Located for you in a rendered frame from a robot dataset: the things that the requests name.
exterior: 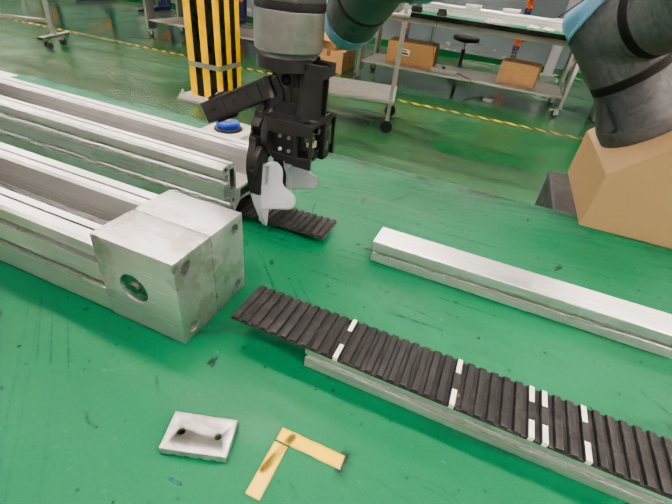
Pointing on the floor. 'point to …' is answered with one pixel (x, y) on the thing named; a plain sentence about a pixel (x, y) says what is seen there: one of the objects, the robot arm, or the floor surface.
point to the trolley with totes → (381, 93)
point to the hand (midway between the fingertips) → (271, 206)
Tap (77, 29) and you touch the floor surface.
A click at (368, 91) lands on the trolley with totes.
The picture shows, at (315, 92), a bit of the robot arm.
